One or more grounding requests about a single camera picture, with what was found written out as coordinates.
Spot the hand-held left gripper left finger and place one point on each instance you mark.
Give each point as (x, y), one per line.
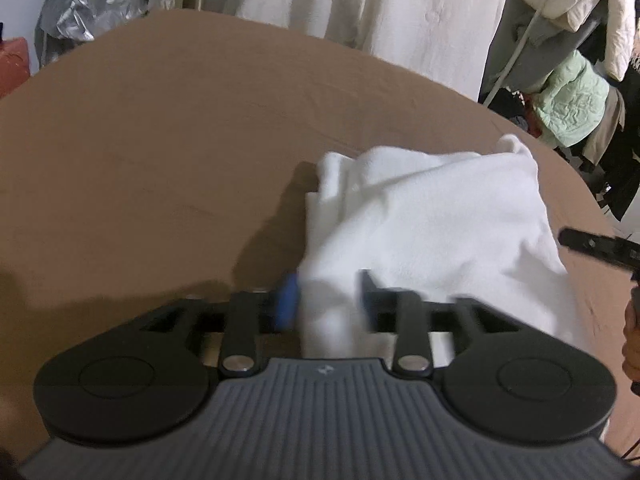
(286, 305)

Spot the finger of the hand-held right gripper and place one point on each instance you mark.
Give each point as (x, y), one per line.
(600, 247)

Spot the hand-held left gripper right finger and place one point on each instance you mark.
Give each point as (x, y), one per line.
(367, 302)

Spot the white fleece jacket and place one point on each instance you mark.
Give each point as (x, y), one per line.
(440, 210)

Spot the white clothes rack pole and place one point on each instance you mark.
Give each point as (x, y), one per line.
(512, 60)

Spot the person's right hand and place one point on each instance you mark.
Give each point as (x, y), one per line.
(632, 340)

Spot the beige hanging garment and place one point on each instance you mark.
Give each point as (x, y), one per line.
(607, 125)

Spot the green quilted jacket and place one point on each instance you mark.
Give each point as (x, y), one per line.
(570, 100)

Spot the grey hanging garment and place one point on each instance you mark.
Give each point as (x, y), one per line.
(510, 40)

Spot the cream hanging coat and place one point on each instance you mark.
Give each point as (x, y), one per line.
(390, 10)

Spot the crumpled silver foil cover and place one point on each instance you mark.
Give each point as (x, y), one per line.
(85, 5)

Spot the white tent with brown trim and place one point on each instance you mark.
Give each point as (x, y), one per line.
(20, 10)

